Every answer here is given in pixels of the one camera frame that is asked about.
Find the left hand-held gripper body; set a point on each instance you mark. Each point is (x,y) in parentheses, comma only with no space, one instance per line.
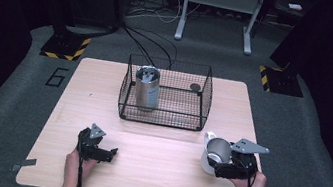
(89,143)

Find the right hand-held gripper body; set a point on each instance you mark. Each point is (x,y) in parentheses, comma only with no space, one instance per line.
(243,163)

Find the silver steel tumbler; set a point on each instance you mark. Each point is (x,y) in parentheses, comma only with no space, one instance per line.
(147,88)

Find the person's left hand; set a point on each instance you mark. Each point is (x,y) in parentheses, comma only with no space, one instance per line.
(72,171)

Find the grey tape strip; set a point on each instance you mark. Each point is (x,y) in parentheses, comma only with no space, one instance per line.
(23,162)

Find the round dark basket tag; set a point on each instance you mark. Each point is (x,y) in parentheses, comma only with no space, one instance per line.
(195,87)

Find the black base with striped edge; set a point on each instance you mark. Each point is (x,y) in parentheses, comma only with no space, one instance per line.
(65,47)
(281,82)

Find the small white device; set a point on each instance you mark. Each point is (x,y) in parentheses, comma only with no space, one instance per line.
(295,6)

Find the white metal desk frame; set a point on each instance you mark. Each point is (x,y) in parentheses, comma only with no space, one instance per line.
(223,1)

